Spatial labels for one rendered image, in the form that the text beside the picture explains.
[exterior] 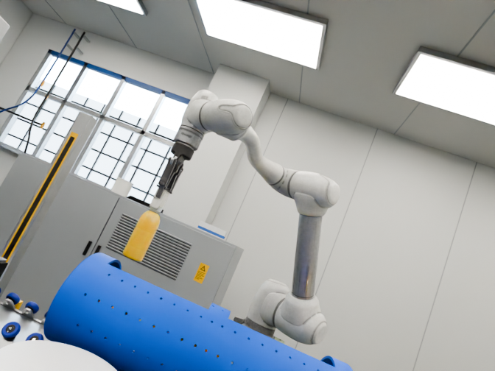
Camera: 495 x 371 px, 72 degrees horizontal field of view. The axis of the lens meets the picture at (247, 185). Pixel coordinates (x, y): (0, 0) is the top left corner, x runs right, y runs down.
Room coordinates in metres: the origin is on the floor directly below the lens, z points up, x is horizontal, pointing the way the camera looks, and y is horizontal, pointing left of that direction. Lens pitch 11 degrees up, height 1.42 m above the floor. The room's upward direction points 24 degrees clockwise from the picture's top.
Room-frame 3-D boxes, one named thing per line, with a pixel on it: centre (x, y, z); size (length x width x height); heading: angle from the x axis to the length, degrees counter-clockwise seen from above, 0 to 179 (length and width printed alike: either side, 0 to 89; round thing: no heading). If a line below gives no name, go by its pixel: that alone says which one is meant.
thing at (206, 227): (2.97, 0.12, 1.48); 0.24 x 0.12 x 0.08; 87
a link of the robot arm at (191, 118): (1.14, 0.25, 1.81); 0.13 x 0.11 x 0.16; 43
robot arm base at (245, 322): (1.77, -0.31, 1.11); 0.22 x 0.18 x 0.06; 78
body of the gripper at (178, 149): (1.15, 0.25, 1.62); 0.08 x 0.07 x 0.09; 176
